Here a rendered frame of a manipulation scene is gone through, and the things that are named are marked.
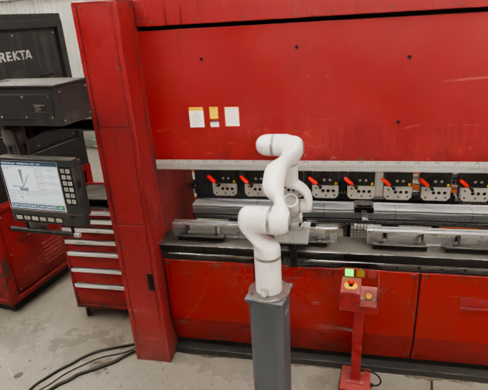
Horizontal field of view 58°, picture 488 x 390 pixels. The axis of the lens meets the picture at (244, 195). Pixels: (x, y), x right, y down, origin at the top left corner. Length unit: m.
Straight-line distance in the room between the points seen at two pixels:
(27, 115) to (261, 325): 1.48
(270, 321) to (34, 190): 1.35
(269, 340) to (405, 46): 1.57
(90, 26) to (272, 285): 1.58
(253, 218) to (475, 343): 1.73
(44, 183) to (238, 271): 1.23
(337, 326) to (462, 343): 0.74
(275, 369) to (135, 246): 1.14
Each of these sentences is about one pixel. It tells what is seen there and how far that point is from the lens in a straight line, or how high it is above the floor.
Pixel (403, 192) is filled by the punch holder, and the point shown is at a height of 1.22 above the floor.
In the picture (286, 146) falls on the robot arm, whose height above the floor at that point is 1.62.
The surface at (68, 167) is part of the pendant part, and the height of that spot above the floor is 1.56.
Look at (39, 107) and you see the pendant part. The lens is 2.31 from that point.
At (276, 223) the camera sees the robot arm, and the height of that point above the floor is 1.38.
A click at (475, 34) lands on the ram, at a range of 2.50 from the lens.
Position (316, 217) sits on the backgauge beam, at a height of 0.92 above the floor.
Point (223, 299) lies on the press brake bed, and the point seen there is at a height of 0.48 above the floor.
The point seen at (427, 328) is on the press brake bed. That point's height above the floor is 0.39.
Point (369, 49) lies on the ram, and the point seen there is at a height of 1.99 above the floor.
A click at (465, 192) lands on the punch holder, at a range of 2.68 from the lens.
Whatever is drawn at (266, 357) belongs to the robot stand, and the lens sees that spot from 2.24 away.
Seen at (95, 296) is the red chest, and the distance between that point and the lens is 3.71.
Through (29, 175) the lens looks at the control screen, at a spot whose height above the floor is 1.51.
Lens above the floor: 2.19
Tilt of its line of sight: 22 degrees down
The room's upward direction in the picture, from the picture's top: 4 degrees counter-clockwise
